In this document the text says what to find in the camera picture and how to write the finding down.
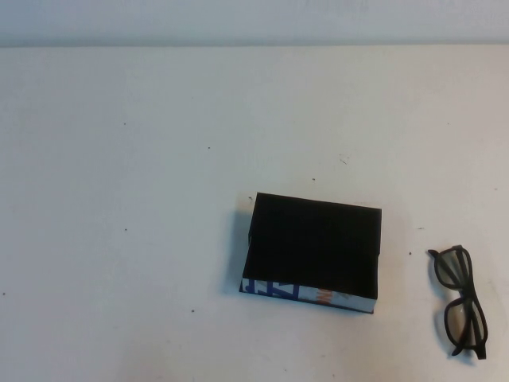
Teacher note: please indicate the black framed glasses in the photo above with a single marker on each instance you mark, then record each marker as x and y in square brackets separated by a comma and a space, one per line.
[473, 296]

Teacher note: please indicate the black open cardboard box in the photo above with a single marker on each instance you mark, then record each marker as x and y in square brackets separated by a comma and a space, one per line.
[310, 238]

